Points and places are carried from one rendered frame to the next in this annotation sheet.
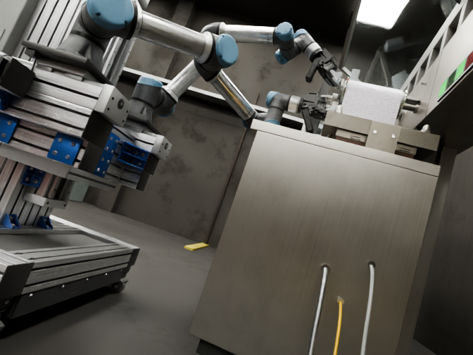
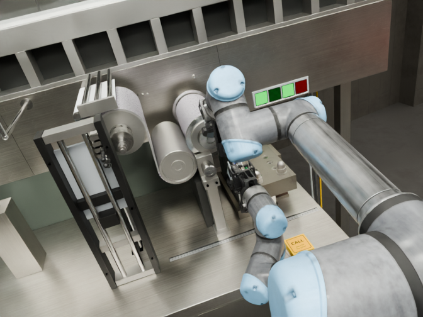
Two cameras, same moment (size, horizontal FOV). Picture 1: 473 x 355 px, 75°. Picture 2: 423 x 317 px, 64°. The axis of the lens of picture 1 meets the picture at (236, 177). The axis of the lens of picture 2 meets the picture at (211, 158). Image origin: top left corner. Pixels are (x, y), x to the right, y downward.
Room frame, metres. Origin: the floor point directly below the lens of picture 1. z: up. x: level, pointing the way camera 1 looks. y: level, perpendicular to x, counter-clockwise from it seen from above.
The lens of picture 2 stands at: (1.74, 0.52, 1.72)
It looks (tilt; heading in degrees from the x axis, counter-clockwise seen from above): 30 degrees down; 247
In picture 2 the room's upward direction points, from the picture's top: 13 degrees counter-clockwise
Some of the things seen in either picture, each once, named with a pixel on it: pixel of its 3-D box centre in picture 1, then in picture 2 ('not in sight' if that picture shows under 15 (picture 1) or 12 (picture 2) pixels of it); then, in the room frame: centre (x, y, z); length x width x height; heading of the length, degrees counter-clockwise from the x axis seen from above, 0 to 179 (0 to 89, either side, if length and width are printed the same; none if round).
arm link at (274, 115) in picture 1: (269, 120); (269, 246); (1.38, -0.06, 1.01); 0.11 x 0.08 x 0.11; 38
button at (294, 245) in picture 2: not in sight; (298, 246); (1.26, -0.08, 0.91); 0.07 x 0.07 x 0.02; 76
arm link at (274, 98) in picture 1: (278, 101); (267, 216); (1.37, -0.07, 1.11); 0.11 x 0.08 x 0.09; 76
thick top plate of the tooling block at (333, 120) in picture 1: (374, 136); (254, 161); (1.15, -0.46, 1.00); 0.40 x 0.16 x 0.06; 76
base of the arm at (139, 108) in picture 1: (139, 111); not in sight; (1.48, 0.56, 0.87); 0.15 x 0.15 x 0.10
